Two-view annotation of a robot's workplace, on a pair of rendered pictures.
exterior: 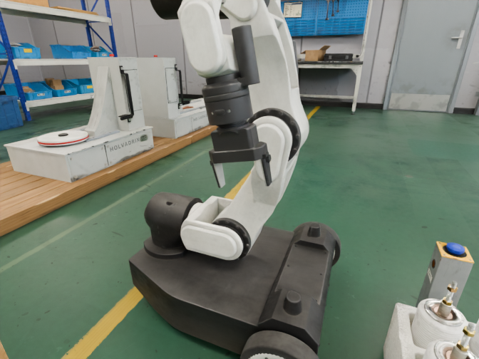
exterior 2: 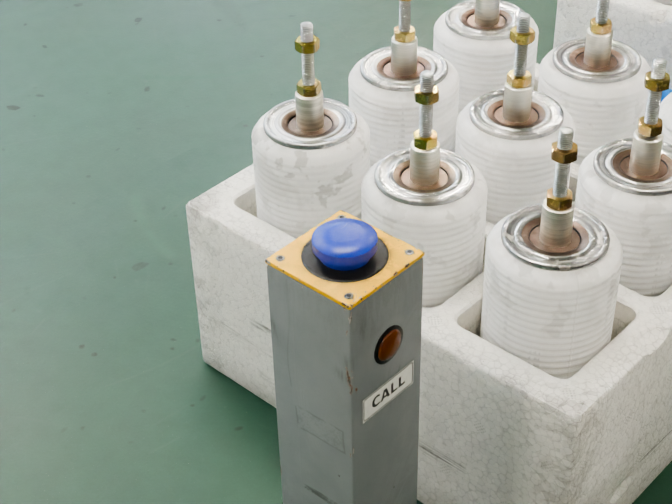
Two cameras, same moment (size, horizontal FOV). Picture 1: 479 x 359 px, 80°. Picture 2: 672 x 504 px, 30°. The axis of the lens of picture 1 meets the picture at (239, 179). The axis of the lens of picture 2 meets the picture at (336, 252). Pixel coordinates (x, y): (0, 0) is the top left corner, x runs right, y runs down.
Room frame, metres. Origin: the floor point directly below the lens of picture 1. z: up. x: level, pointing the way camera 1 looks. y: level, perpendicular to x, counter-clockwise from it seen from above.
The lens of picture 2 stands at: (1.19, -0.36, 0.78)
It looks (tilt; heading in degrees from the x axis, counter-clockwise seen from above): 37 degrees down; 200
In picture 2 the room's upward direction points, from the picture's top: 1 degrees counter-clockwise
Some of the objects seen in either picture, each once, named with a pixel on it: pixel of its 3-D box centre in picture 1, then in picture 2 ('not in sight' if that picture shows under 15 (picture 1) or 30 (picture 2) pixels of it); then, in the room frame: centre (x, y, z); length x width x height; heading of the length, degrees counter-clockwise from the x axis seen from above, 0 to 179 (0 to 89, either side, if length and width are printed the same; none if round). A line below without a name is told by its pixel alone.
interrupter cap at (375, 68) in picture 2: not in sight; (404, 68); (0.28, -0.64, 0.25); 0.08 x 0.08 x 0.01
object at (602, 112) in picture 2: not in sight; (586, 149); (0.21, -0.48, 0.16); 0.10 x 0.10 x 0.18
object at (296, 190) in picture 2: not in sight; (313, 215); (0.39, -0.68, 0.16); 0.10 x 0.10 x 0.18
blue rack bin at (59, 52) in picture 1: (71, 52); not in sight; (5.09, 2.75, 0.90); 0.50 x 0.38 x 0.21; 66
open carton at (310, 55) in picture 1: (315, 53); not in sight; (5.05, -1.24, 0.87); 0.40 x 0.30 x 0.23; 54
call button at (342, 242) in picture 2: (455, 249); (344, 248); (0.62, -0.57, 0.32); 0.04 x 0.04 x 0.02
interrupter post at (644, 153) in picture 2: (458, 354); (646, 152); (0.37, -0.42, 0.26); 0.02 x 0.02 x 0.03
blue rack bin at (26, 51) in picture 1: (16, 50); not in sight; (4.28, 3.07, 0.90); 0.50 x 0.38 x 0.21; 69
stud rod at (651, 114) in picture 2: (465, 339); (653, 105); (0.37, -0.42, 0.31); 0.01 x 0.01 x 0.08
